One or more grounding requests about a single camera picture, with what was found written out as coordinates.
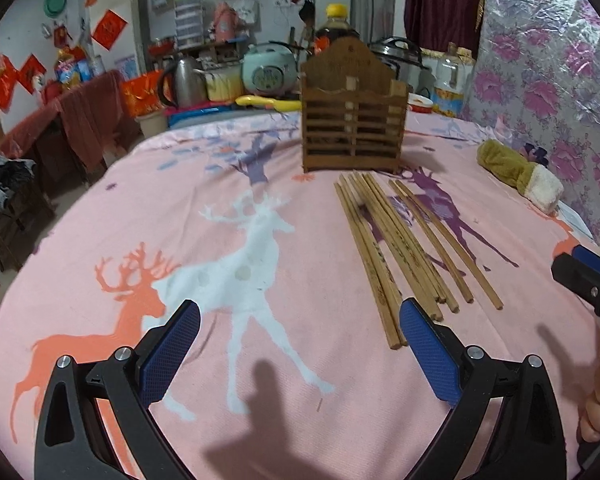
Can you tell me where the wooden chopstick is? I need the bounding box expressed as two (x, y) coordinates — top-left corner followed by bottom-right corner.
(349, 172), (437, 321)
(351, 172), (448, 321)
(390, 179), (504, 310)
(337, 176), (407, 347)
(334, 183), (402, 350)
(360, 174), (460, 321)
(389, 180), (474, 304)

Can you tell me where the olive and white plush glove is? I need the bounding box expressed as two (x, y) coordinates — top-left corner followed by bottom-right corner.
(477, 139), (564, 214)

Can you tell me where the pink deer print tablecloth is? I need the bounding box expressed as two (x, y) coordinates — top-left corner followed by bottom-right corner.
(0, 116), (600, 479)

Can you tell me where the red white bowl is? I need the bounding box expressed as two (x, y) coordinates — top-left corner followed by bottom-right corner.
(408, 93), (434, 114)

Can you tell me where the clear oil bottle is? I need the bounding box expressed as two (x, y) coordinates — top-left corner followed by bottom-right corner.
(432, 42), (466, 117)

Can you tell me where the dark red cloth cabinet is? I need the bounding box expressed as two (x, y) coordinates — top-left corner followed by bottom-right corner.
(0, 70), (140, 185)

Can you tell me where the silver pressure cooker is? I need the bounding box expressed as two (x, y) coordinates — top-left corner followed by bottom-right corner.
(368, 37), (434, 98)

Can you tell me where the brown wooden utensil holder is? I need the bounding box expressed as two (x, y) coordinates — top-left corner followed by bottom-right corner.
(300, 37), (408, 174)

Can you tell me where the dark red curtain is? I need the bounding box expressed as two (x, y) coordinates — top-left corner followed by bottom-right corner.
(403, 0), (484, 55)

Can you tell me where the stainless steel kettle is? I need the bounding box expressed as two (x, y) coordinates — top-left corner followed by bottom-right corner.
(157, 56), (208, 110)

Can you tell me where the cream enamel pot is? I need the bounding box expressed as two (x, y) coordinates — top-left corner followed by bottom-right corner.
(198, 63), (244, 103)

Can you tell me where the dark soy sauce bottle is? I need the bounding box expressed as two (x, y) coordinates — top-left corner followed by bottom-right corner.
(314, 3), (360, 54)

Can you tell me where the light green rice cooker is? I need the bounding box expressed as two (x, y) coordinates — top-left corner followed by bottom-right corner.
(242, 42), (298, 98)

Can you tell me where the white refrigerator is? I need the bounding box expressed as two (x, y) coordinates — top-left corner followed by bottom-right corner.
(85, 0), (150, 80)

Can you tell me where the green round plate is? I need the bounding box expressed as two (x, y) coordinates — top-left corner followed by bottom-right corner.
(43, 0), (67, 18)

